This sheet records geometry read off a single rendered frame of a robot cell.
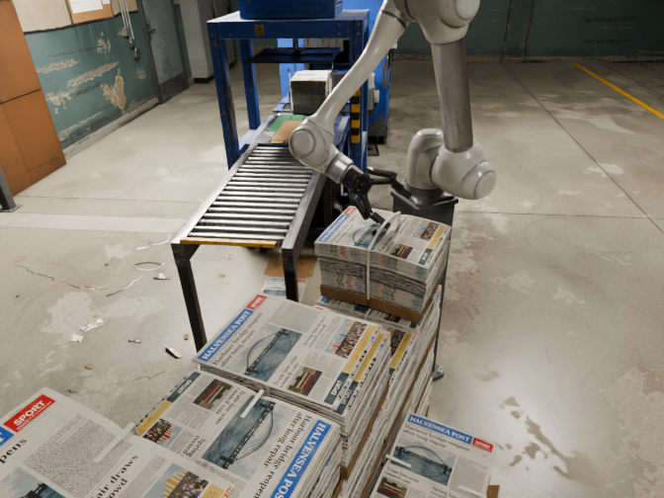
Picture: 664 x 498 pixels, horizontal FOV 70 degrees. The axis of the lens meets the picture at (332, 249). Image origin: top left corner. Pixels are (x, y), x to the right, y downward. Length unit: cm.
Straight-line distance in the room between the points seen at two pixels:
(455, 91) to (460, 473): 115
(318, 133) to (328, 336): 58
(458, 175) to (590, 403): 142
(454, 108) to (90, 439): 135
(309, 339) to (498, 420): 147
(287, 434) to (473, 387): 169
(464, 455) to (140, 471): 105
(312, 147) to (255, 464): 83
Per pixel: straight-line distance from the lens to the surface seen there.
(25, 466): 79
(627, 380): 289
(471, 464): 155
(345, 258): 154
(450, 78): 161
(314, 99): 394
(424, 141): 188
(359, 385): 107
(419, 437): 157
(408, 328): 156
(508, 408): 253
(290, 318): 123
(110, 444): 76
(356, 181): 156
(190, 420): 106
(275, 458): 96
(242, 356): 115
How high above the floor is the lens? 185
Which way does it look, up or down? 31 degrees down
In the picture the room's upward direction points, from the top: 2 degrees counter-clockwise
